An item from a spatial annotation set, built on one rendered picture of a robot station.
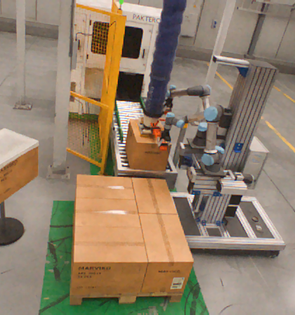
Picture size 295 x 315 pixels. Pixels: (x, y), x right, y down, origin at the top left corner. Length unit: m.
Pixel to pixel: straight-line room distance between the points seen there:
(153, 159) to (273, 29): 10.45
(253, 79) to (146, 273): 1.92
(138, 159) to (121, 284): 1.39
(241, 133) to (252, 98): 0.36
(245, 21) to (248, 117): 9.94
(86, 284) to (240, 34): 11.33
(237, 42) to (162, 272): 11.01
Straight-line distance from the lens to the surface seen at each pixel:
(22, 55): 6.12
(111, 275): 2.85
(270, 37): 13.54
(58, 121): 4.13
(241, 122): 3.22
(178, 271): 2.95
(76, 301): 3.09
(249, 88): 3.10
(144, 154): 3.62
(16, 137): 3.27
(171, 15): 3.37
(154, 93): 3.55
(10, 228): 3.72
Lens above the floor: 2.59
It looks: 30 degrees down
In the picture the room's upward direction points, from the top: 12 degrees clockwise
